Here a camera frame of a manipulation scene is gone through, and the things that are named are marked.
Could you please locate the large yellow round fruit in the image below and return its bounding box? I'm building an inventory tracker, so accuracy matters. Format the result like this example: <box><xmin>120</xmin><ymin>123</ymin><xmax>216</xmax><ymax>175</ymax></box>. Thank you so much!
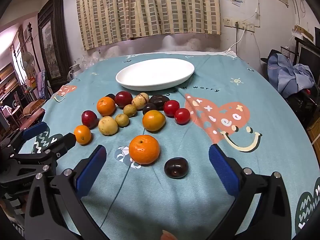
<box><xmin>98</xmin><ymin>116</ymin><xmax>119</xmax><ymax>136</ymax></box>

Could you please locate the dark framed painting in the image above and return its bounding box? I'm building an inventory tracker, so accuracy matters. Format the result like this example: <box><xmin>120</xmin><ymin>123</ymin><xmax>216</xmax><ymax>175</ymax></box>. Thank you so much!
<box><xmin>37</xmin><ymin>0</ymin><xmax>72</xmax><ymax>83</ymax></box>

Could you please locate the striped pepino melon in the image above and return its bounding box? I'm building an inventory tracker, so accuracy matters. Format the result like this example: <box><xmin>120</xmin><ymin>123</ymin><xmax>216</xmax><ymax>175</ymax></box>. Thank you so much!
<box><xmin>131</xmin><ymin>93</ymin><xmax>150</xmax><ymax>110</ymax></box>

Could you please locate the large orange mandarin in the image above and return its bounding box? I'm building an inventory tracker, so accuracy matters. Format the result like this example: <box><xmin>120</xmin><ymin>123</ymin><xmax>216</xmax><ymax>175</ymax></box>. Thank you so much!
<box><xmin>129</xmin><ymin>134</ymin><xmax>160</xmax><ymax>165</ymax></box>

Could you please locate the small orange mandarin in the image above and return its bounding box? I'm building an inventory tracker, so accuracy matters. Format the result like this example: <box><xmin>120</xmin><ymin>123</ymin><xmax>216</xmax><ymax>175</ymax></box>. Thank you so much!
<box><xmin>73</xmin><ymin>125</ymin><xmax>92</xmax><ymax>145</ymax></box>

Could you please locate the person's right hand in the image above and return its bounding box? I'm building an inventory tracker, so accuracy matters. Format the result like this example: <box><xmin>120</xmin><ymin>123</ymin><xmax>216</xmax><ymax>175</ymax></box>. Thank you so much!
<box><xmin>161</xmin><ymin>229</ymin><xmax>178</xmax><ymax>240</ymax></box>

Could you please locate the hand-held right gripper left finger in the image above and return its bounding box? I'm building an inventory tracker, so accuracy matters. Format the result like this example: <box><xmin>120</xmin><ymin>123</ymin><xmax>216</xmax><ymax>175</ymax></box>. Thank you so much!
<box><xmin>24</xmin><ymin>144</ymin><xmax>108</xmax><ymax>240</ymax></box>

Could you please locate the wooden bookshelf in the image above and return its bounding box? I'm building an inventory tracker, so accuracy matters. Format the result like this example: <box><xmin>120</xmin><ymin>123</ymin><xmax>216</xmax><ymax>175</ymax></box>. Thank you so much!
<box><xmin>0</xmin><ymin>62</ymin><xmax>21</xmax><ymax>102</ymax></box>

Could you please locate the black monitor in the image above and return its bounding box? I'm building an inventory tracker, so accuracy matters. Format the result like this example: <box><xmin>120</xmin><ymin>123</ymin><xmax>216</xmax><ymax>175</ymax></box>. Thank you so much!
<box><xmin>299</xmin><ymin>45</ymin><xmax>320</xmax><ymax>73</ymax></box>

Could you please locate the white electric fan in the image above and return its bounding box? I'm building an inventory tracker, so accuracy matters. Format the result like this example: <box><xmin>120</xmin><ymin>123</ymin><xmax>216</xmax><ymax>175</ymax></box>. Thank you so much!
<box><xmin>21</xmin><ymin>51</ymin><xmax>35</xmax><ymax>73</ymax></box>

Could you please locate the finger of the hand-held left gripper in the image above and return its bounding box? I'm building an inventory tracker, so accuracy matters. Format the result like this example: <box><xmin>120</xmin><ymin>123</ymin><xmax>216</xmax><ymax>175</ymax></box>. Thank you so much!
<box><xmin>15</xmin><ymin>132</ymin><xmax>77</xmax><ymax>170</ymax></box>
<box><xmin>0</xmin><ymin>121</ymin><xmax>48</xmax><ymax>155</ymax></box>

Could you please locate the red plum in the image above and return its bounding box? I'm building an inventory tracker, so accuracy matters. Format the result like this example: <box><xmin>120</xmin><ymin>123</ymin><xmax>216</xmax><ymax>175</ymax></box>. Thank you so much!
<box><xmin>114</xmin><ymin>91</ymin><xmax>133</xmax><ymax>108</ymax></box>
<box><xmin>81</xmin><ymin>110</ymin><xmax>98</xmax><ymax>130</ymax></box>

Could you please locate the beige checked curtain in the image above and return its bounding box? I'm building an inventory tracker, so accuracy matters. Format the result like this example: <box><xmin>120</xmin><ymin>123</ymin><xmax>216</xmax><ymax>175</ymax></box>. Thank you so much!
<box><xmin>76</xmin><ymin>0</ymin><xmax>222</xmax><ymax>51</ymax></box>

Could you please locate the blue clothes pile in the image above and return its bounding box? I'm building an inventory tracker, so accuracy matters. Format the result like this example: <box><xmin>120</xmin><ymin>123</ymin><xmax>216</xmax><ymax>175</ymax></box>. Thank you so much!
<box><xmin>267</xmin><ymin>52</ymin><xmax>316</xmax><ymax>98</ymax></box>

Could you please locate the white power cable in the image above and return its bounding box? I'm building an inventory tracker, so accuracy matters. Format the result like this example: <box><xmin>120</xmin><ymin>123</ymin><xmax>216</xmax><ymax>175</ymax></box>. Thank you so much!
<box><xmin>226</xmin><ymin>25</ymin><xmax>247</xmax><ymax>53</ymax></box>

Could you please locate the white oval plate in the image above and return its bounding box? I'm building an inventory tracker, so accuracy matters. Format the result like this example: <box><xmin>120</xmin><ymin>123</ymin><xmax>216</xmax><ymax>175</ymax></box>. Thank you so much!
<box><xmin>115</xmin><ymin>58</ymin><xmax>195</xmax><ymax>92</ymax></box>

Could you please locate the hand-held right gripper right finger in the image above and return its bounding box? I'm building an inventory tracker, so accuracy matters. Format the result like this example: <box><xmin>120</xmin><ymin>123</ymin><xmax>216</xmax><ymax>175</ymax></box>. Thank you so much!
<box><xmin>208</xmin><ymin>144</ymin><xmax>298</xmax><ymax>240</ymax></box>

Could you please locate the red cherry tomato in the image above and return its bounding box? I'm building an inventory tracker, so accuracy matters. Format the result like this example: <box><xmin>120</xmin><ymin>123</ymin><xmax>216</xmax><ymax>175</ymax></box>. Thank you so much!
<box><xmin>174</xmin><ymin>108</ymin><xmax>191</xmax><ymax>125</ymax></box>
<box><xmin>163</xmin><ymin>100</ymin><xmax>180</xmax><ymax>117</ymax></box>

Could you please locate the white kettle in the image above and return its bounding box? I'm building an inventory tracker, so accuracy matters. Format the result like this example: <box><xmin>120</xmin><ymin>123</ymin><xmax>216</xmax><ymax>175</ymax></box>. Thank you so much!
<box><xmin>68</xmin><ymin>64</ymin><xmax>82</xmax><ymax>81</ymax></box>

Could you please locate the white wall socket row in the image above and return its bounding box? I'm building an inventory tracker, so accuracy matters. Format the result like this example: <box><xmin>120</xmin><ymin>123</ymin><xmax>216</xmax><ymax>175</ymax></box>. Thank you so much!
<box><xmin>234</xmin><ymin>21</ymin><xmax>255</xmax><ymax>32</ymax></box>

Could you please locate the teal printed tablecloth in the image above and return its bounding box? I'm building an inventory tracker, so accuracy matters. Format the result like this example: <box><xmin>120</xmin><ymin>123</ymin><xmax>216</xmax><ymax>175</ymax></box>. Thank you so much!
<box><xmin>24</xmin><ymin>51</ymin><xmax>320</xmax><ymax>240</ymax></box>

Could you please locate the small yellow-green round fruit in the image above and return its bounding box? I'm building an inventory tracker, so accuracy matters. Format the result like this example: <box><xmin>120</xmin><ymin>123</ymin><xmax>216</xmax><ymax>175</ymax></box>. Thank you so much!
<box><xmin>115</xmin><ymin>114</ymin><xmax>130</xmax><ymax>127</ymax></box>
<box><xmin>123</xmin><ymin>104</ymin><xmax>137</xmax><ymax>118</ymax></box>

